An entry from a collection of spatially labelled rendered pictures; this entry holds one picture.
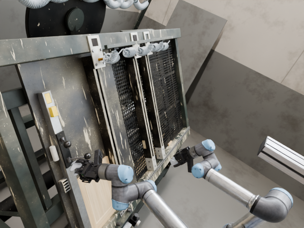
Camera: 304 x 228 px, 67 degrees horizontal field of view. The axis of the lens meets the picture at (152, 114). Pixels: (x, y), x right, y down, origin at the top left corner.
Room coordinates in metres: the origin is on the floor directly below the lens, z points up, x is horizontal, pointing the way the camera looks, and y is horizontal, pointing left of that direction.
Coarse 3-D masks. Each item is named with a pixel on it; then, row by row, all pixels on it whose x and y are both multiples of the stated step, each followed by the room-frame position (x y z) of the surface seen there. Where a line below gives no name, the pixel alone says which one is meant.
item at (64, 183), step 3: (60, 180) 0.83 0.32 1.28; (63, 180) 0.83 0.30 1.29; (66, 180) 0.85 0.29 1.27; (60, 183) 0.82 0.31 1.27; (63, 183) 0.83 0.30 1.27; (66, 183) 0.85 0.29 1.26; (60, 186) 0.82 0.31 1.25; (63, 186) 0.81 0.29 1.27; (66, 186) 0.84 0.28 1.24; (69, 186) 0.84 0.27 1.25; (63, 189) 0.81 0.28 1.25; (66, 189) 0.84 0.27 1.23; (69, 189) 0.84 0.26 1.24; (63, 192) 0.81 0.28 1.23
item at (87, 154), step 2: (86, 154) 0.91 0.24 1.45; (88, 154) 0.92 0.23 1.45; (90, 154) 0.93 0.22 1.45; (82, 156) 0.91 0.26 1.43; (84, 156) 0.91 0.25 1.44; (86, 156) 0.90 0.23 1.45; (88, 156) 0.91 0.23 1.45; (90, 156) 0.92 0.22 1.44; (68, 158) 0.88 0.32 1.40; (70, 158) 0.89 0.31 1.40; (72, 158) 0.89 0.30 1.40; (74, 158) 0.90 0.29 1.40; (76, 158) 0.90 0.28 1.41; (78, 158) 0.90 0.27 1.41; (86, 158) 0.90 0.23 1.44; (88, 158) 0.90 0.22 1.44; (68, 160) 0.88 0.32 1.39; (70, 160) 0.89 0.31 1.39; (68, 162) 0.88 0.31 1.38
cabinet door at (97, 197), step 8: (104, 160) 1.16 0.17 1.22; (80, 184) 0.92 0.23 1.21; (88, 184) 0.97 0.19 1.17; (96, 184) 1.02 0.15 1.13; (104, 184) 1.08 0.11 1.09; (88, 192) 0.95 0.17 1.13; (96, 192) 1.00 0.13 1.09; (104, 192) 1.06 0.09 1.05; (88, 200) 0.92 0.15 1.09; (96, 200) 0.97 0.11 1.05; (104, 200) 1.03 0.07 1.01; (88, 208) 0.90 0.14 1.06; (96, 208) 0.95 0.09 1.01; (104, 208) 1.01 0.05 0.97; (112, 208) 1.06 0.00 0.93; (96, 216) 0.93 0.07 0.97; (104, 216) 0.98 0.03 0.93; (96, 224) 0.90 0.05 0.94
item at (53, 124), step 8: (40, 96) 0.93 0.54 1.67; (40, 104) 0.93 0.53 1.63; (48, 104) 0.93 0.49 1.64; (48, 112) 0.91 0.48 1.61; (48, 120) 0.91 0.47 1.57; (56, 120) 0.93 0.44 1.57; (48, 128) 0.90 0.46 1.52; (56, 128) 0.91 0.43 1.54; (56, 144) 0.89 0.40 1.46; (64, 168) 0.86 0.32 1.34; (64, 176) 0.86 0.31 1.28; (72, 176) 0.88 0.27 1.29; (72, 184) 0.86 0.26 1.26; (72, 192) 0.84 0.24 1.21; (80, 192) 0.88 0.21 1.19; (72, 200) 0.84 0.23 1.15; (80, 200) 0.85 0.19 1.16; (80, 208) 0.83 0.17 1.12; (80, 216) 0.82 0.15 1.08; (88, 216) 0.86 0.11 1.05; (80, 224) 0.81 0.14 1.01; (88, 224) 0.83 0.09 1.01
